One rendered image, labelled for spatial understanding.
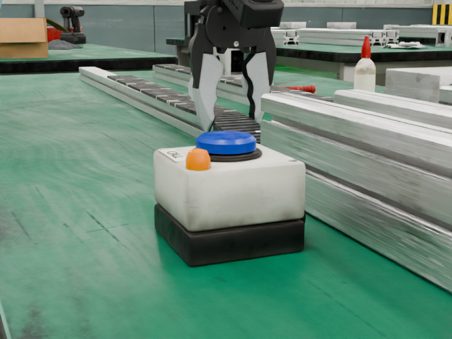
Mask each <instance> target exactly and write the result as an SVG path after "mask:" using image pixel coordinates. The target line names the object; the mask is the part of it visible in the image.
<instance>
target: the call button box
mask: <svg viewBox="0 0 452 339"><path fill-rule="evenodd" d="M195 148H196V146H195V147H176V148H161V149H158V150H156V151H155V152H154V154H153V170H154V197H155V200H156V201H157V202H158V203H157V204H155V207H154V212H155V229H156V231H157V232H158V233H159V234H160V235H161V236H162V238H164V240H166V242H168V244H170V245H171V247H172V248H173V249H174V250H175V251H176V252H177V253H178V254H179V255H180V257H181V258H182V259H183V260H184V261H185V262H186V263H187V264H188V265H189V266H200V265H205V264H214V263H219V262H228V261H233V260H242V259H247V258H256V257H261V256H270V255H275V254H284V253H289V252H298V251H301V250H303V248H304V233H305V225H304V224H305V220H306V216H305V164H304V163H303V162H301V161H298V160H297V159H293V158H292V157H289V156H286V155H284V154H282V153H279V152H277V151H274V150H272V149H269V148H267V147H265V146H263V145H260V144H257V143H256V150H254V151H251V152H248V153H239V154H213V153H209V156H210V158H211V168H210V169H206V170H200V171H195V170H189V169H186V156H187V154H188V152H189V150H192V149H195Z"/></svg>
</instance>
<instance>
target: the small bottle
mask: <svg viewBox="0 0 452 339"><path fill-rule="evenodd" d="M361 58H362V59H361V60H360V61H359V62H358V63H357V65H356V67H355V70H354V89H359V90H364V91H371V92H375V72H376V67H375V65H374V63H373V61H372V60H371V59H370V58H371V46H370V42H369V37H368V36H365V39H364V42H363V46H362V49H361Z"/></svg>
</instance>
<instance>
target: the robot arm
mask: <svg viewBox="0 0 452 339"><path fill-rule="evenodd" d="M284 5H285V4H284V3H283V2H282V1H281V0H197V1H185V2H184V45H187V46H188V61H189V65H190V69H191V72H192V76H193V78H191V80H190V83H189V87H188V93H189V96H190V97H191V98H192V100H193V101H194V106H195V108H196V115H197V117H198V121H199V123H200V125H201V127H202V129H203V131H204V133H207V132H210V131H211V128H212V125H213V123H214V121H215V113H214V105H215V103H216V101H217V93H216V87H217V83H218V81H219V80H220V78H221V77H222V74H223V64H222V63H221V62H220V61H219V60H218V59H217V57H216V56H215V55H214V54H213V47H216V50H217V53H218V54H225V51H226V50H227V49H228V48H233V49H240V51H242V52H243V53H244V55H243V58H244V61H243V63H242V64H241V70H242V74H243V76H242V77H241V83H242V87H243V91H244V93H245V94H246V95H247V97H248V100H249V102H250V111H249V118H252V120H255V121H256V122H258V123H259V124H260V122H261V119H262V117H263V115H264V112H263V111H261V97H262V95H263V94H264V93H270V86H271V85H272V80H273V76H274V68H275V64H276V45H275V42H274V38H273V36H272V33H271V27H277V26H280V21H281V17H282V14H283V9H284ZM188 13H189V14H190V36H188ZM250 47H251V51H250Z"/></svg>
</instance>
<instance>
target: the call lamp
mask: <svg viewBox="0 0 452 339"><path fill-rule="evenodd" d="M210 168H211V158H210V156H209V153H208V151H207V150H205V149H192V150H189V152H188V154H187V156H186V169H187V170H195V171H200V170H208V169H210Z"/></svg>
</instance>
